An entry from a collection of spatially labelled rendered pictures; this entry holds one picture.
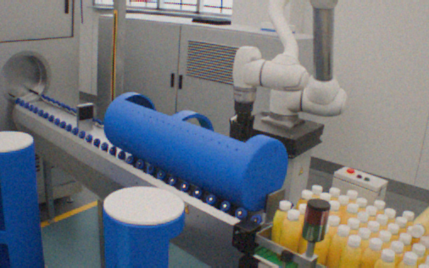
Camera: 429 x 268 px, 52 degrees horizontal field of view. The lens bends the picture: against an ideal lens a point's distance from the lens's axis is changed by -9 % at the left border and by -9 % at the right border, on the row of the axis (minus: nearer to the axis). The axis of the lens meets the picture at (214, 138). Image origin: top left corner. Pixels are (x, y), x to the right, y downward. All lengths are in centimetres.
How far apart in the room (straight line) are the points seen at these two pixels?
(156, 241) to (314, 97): 113
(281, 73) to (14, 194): 131
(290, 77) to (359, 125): 296
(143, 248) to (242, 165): 45
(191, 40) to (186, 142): 212
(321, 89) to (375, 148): 242
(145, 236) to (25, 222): 94
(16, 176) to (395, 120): 340
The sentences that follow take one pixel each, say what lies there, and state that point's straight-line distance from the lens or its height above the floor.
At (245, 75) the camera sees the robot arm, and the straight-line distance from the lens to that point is 177.
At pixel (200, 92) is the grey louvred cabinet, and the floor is 90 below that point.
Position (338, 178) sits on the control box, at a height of 108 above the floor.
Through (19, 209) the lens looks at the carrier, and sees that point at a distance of 229.
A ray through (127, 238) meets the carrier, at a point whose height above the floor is 97.
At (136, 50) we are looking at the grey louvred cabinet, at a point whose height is 115.
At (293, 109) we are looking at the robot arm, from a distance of 238.
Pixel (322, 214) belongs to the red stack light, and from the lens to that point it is 119.
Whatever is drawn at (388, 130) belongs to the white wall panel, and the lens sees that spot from 455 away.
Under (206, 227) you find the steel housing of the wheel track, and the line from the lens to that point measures 187.
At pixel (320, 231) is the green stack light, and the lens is 121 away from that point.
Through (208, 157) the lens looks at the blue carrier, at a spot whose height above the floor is 114.
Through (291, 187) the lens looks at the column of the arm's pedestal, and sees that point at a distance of 244.
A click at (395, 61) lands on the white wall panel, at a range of 444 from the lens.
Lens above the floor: 176
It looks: 18 degrees down
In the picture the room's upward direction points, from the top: 4 degrees clockwise
